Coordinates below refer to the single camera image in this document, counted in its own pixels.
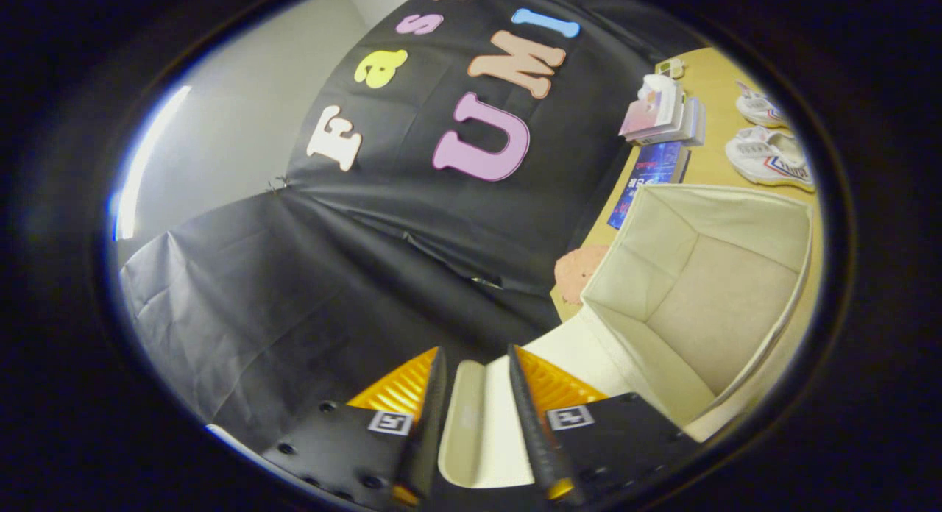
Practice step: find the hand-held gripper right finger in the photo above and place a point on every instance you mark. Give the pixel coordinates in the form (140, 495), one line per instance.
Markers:
(537, 438)

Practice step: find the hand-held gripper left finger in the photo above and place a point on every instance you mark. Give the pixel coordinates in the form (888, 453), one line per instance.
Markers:
(430, 424)

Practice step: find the beige fabric storage box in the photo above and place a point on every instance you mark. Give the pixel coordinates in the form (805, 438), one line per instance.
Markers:
(721, 306)

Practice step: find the peach fuzzy plush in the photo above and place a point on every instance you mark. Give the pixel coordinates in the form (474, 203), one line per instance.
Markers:
(578, 273)

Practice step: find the black backdrop cloth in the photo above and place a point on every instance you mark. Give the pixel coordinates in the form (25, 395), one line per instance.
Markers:
(368, 262)

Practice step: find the blue cover book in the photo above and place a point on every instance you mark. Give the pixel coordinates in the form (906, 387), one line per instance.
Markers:
(647, 173)

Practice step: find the pink cover book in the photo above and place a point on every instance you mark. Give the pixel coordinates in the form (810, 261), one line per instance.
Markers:
(640, 118)

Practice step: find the white book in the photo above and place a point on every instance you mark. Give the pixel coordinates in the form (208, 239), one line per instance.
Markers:
(686, 121)

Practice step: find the pale blue book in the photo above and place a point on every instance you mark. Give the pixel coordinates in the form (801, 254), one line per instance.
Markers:
(700, 122)

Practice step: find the white compartment snack tray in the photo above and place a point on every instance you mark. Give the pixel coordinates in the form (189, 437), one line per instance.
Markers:
(671, 68)

